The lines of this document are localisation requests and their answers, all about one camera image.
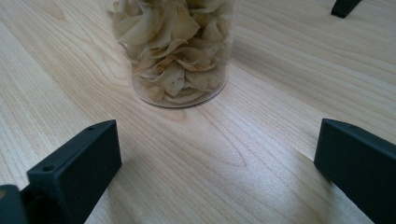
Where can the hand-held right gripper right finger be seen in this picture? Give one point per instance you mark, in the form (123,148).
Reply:
(361,168)

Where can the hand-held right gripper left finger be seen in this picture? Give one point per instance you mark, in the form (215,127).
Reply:
(77,168)

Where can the clear jar of dried petals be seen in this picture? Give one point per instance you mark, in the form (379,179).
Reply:
(177,53)

